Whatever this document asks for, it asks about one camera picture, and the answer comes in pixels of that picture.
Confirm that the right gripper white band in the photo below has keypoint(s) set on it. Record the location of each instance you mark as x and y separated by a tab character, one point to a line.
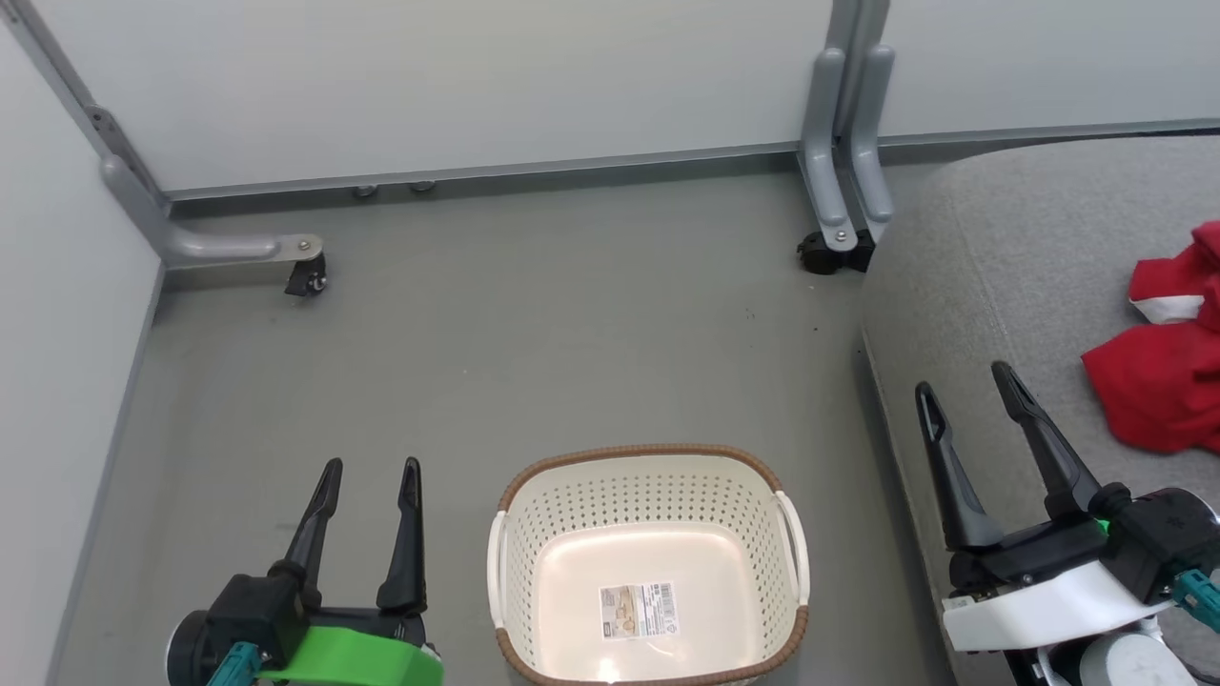
1048	595

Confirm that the grey fabric sofa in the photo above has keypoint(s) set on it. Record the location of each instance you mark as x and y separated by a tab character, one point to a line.
1029	286

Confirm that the long grey partition foot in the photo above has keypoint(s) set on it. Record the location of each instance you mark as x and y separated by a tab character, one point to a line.
210	248

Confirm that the grey metal corner bracket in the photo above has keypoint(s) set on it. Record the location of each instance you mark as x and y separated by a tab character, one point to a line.
114	138

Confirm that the grey curved partition foot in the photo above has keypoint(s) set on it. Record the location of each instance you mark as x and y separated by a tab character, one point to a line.
869	162
822	162

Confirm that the cream laundry basket brown rim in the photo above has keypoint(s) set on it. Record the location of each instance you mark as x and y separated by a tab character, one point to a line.
648	495

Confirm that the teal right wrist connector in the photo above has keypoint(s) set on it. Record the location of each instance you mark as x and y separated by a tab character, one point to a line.
1199	595

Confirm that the plain red garment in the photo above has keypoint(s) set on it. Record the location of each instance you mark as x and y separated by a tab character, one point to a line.
1163	381

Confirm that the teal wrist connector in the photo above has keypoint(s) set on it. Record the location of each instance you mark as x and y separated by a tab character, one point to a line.
1199	595
233	665

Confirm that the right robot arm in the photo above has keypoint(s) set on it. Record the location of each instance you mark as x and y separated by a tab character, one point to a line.
1125	662

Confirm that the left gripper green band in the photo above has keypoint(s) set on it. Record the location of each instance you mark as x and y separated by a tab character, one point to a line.
315	653

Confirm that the black caster wheel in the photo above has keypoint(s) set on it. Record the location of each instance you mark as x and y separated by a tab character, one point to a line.
307	276
820	255
863	252

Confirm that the paper label sticker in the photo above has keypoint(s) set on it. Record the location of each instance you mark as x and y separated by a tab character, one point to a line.
639	610

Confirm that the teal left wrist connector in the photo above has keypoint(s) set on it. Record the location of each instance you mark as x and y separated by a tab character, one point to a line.
233	665

